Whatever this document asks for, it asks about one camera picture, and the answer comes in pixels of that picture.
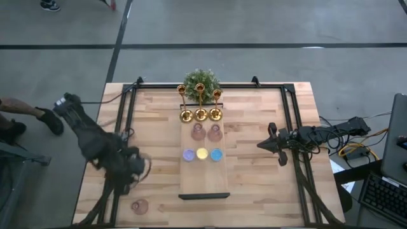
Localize grey laptop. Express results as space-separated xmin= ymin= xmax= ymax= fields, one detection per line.
xmin=380 ymin=92 xmax=407 ymax=187

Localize white cable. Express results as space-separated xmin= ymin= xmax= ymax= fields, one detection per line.
xmin=319 ymin=110 xmax=392 ymax=123

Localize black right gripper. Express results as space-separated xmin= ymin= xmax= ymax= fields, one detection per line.
xmin=256 ymin=122 xmax=300 ymax=167

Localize black keyboard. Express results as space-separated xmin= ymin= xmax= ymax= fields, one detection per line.
xmin=358 ymin=171 xmax=407 ymax=227

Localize yellow cable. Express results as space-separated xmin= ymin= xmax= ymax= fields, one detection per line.
xmin=338 ymin=127 xmax=389 ymax=162

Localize green potted plant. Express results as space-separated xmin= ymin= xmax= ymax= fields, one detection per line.
xmin=183 ymin=68 xmax=221 ymax=104

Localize person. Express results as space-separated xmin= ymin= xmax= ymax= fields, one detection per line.
xmin=39 ymin=0 xmax=62 ymax=13
xmin=0 ymin=97 xmax=65 ymax=144

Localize black power box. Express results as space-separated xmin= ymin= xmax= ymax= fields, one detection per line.
xmin=345 ymin=148 xmax=371 ymax=162

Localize dark metal stand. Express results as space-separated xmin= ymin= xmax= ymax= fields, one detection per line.
xmin=0 ymin=139 xmax=52 ymax=229

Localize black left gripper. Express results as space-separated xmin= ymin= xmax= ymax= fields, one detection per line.
xmin=117 ymin=146 xmax=151 ymax=187

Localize pink glass vase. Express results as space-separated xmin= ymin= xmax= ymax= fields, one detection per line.
xmin=130 ymin=198 xmax=149 ymax=216
xmin=190 ymin=122 xmax=207 ymax=142
xmin=207 ymin=123 xmax=224 ymax=143

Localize wooden riser shelf black legs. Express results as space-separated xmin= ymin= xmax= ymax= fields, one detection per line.
xmin=177 ymin=102 xmax=231 ymax=200

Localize white paper sheet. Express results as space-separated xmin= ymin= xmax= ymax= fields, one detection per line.
xmin=329 ymin=158 xmax=356 ymax=195

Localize purple candle cup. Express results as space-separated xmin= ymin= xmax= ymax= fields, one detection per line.
xmin=182 ymin=148 xmax=196 ymax=163

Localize blue candle cup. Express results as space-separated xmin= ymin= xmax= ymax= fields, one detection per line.
xmin=209 ymin=148 xmax=224 ymax=162

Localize yellow candle cup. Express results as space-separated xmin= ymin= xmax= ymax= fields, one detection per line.
xmin=195 ymin=147 xmax=209 ymax=161

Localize gold candlestick holder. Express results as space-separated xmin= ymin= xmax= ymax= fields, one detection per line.
xmin=193 ymin=83 xmax=209 ymax=122
xmin=208 ymin=88 xmax=224 ymax=122
xmin=176 ymin=84 xmax=195 ymax=124

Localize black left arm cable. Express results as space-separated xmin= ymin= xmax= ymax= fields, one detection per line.
xmin=79 ymin=83 xmax=136 ymax=106

